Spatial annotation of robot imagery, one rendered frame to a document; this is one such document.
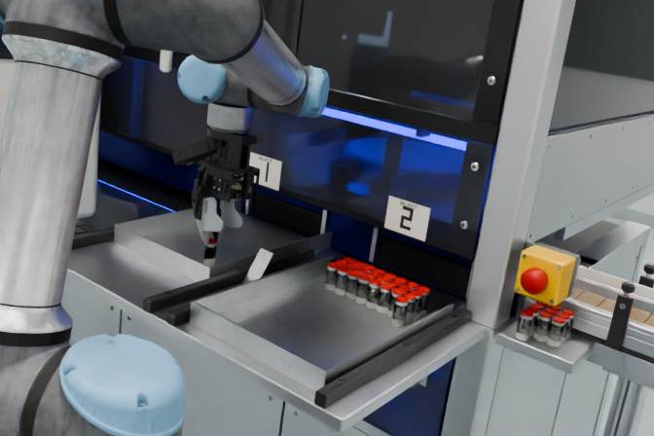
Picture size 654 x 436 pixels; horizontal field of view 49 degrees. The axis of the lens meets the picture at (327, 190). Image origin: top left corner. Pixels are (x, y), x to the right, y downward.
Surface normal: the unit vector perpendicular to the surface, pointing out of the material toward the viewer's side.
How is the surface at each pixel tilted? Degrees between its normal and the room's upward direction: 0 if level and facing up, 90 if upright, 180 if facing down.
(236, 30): 111
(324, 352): 0
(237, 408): 90
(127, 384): 7
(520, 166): 90
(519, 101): 90
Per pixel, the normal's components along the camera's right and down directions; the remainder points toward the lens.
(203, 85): -0.24, 0.22
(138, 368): 0.25, -0.93
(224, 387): -0.61, 0.14
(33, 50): -0.32, 0.65
